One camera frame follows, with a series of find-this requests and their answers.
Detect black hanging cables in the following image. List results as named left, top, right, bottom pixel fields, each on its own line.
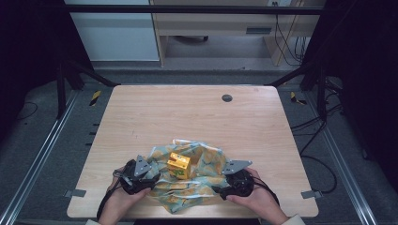
left=272, top=1, right=310, bottom=68

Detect black metal stand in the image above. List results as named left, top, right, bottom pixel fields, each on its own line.
left=55, top=58, right=121, bottom=120
left=265, top=59, right=330, bottom=122

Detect light blue lemon print cloth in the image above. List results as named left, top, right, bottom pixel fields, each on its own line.
left=144, top=138, right=234, bottom=215

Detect white cabinet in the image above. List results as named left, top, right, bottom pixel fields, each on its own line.
left=63, top=0, right=161, bottom=62

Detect yellow black floor tape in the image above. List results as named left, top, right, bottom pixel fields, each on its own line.
left=89, top=90, right=102, bottom=108

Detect person's right hand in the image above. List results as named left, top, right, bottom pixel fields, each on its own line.
left=225, top=168, right=289, bottom=225

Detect black horizontal frame bar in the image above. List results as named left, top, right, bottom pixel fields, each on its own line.
left=61, top=4, right=325, bottom=16

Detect small yellow carton box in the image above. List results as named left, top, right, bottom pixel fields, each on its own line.
left=166, top=152, right=191, bottom=180

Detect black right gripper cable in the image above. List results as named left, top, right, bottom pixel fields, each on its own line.
left=250, top=175, right=281, bottom=208

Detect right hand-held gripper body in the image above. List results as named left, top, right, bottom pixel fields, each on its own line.
left=221, top=159, right=255, bottom=199

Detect person's left hand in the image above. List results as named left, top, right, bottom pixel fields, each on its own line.
left=98, top=168, right=152, bottom=225

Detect thin black floor cable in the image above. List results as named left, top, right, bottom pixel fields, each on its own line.
left=16, top=100, right=39, bottom=122

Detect light wooden desk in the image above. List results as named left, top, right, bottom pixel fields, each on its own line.
left=149, top=0, right=327, bottom=68

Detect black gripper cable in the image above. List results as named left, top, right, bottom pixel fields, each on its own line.
left=96, top=169, right=127, bottom=221
left=250, top=175, right=281, bottom=208

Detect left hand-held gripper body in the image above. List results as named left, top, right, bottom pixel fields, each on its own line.
left=119, top=155, right=161, bottom=196

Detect grey table edge bracket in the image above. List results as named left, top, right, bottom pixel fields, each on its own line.
left=300, top=189, right=324, bottom=200
left=63, top=188, right=87, bottom=199

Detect aluminium floor rail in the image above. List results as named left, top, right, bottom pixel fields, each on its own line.
left=0, top=89, right=80, bottom=225
left=303, top=93, right=379, bottom=225

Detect black floor cables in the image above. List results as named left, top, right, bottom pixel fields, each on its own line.
left=290, top=78, right=344, bottom=195

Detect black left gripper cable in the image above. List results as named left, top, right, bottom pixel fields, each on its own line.
left=96, top=169, right=127, bottom=221

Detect yellow-handled tool right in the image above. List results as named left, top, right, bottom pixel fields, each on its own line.
left=289, top=91, right=308, bottom=106

